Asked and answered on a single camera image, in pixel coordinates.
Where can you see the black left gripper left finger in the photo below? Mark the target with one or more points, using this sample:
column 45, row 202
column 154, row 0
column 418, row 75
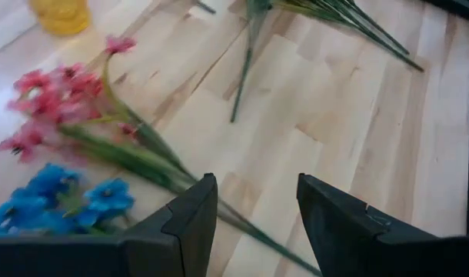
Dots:
column 173, row 246

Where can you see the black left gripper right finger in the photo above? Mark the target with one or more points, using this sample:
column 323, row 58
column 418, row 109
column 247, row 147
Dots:
column 353, row 242

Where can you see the pink artificial flower bunch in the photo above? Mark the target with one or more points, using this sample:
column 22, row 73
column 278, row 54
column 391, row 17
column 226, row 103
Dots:
column 38, row 81

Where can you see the yellow glass vase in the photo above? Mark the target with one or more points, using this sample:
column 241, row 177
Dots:
column 61, row 19

